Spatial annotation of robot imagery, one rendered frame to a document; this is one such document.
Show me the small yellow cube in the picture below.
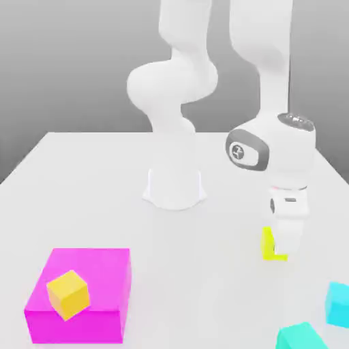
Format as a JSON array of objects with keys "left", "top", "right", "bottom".
[{"left": 46, "top": 269, "right": 91, "bottom": 322}]

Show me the small teal cube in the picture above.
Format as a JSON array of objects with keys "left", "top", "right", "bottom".
[{"left": 275, "top": 321, "right": 331, "bottom": 349}]

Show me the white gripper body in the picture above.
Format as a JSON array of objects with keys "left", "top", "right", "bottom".
[{"left": 274, "top": 215, "right": 307, "bottom": 256}]

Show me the small yellow-green cube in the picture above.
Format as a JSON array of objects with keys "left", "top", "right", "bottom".
[{"left": 260, "top": 226, "right": 289, "bottom": 262}]

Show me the small cyan cube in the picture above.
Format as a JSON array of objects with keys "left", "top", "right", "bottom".
[{"left": 324, "top": 282, "right": 349, "bottom": 329}]

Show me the large magenta box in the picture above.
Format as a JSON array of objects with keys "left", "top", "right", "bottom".
[{"left": 23, "top": 247, "right": 132, "bottom": 345}]

